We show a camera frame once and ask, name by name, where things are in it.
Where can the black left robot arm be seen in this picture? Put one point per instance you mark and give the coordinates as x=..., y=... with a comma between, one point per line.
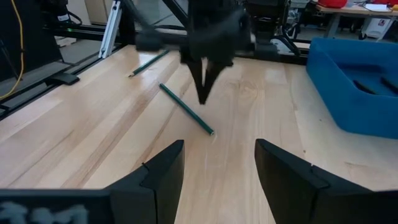
x=267, y=18

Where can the wooden top desk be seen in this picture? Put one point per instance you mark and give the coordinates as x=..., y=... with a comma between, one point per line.
x=357, y=11

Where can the black device white label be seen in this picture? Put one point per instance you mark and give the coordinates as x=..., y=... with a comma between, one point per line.
x=59, y=12

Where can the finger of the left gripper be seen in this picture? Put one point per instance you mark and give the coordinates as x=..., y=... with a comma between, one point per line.
x=197, y=74
x=214, y=73

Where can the blue plastic tray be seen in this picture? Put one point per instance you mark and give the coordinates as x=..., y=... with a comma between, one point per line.
x=342, y=109

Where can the silver aluminium extrusion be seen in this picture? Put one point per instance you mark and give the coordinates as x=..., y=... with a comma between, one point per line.
x=109, y=34

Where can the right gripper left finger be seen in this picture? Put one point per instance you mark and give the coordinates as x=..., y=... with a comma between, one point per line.
x=155, y=193

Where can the red rounded object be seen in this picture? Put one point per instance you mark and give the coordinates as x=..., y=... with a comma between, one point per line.
x=331, y=3

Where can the dark green pencil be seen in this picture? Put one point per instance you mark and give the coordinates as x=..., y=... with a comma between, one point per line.
x=149, y=63
x=186, y=109

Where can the black cabinet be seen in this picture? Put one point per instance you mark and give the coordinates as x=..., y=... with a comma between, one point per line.
x=31, y=40

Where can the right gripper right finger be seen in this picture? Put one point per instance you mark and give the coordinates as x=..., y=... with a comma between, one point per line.
x=295, y=186

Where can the white box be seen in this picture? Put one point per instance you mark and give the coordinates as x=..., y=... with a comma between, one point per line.
x=376, y=28

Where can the black table clamp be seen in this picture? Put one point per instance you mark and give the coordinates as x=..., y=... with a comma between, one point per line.
x=63, y=79

